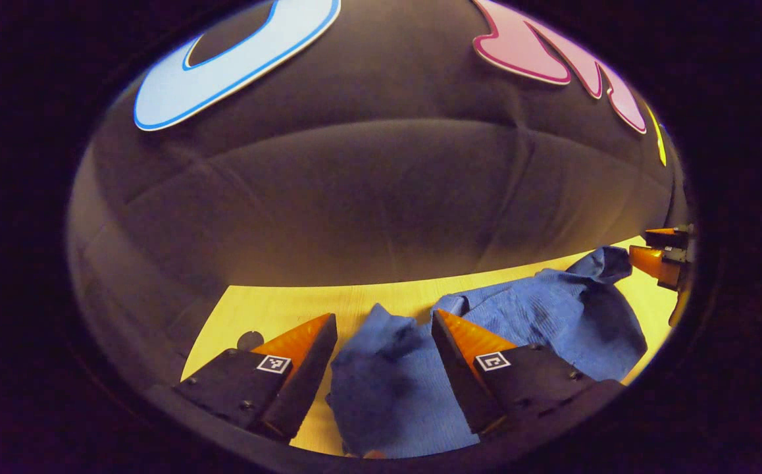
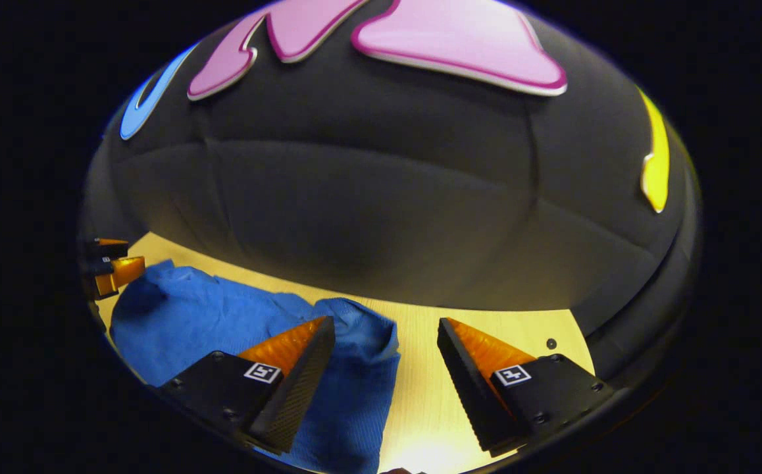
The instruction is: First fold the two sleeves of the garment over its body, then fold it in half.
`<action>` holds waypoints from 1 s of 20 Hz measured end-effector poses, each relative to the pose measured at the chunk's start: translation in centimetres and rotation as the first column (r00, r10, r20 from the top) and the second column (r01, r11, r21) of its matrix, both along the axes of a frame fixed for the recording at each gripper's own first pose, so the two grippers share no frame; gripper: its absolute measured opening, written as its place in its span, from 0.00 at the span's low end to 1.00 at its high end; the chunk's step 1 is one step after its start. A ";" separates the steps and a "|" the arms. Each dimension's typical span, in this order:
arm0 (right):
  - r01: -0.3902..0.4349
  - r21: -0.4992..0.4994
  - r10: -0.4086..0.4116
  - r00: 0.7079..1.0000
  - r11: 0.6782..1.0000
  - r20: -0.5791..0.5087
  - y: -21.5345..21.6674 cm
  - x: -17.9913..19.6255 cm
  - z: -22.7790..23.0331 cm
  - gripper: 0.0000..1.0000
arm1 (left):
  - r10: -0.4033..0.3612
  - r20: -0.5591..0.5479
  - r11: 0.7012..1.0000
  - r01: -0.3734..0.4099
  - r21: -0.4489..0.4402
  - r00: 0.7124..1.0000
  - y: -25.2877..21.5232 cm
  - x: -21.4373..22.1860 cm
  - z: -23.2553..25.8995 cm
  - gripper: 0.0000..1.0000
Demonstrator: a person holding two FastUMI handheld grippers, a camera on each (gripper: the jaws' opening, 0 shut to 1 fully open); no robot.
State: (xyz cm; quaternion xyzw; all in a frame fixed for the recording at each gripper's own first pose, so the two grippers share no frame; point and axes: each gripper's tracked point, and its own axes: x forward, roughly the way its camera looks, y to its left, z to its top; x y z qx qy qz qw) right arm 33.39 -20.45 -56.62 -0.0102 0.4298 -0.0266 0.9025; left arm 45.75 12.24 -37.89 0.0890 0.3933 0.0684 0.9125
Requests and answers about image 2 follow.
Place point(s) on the black backdrop cloth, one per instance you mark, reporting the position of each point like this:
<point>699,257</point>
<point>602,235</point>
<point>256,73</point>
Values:
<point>387,197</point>

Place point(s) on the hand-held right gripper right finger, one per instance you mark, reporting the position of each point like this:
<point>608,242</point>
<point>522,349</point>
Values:
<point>466,388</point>

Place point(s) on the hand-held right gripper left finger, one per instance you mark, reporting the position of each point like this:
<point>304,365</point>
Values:
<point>302,388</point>

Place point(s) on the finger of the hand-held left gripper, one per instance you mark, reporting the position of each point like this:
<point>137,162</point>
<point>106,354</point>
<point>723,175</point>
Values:
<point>110,247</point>
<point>121,273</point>

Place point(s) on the blue collared shirt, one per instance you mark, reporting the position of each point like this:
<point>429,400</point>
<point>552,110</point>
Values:
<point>190,316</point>

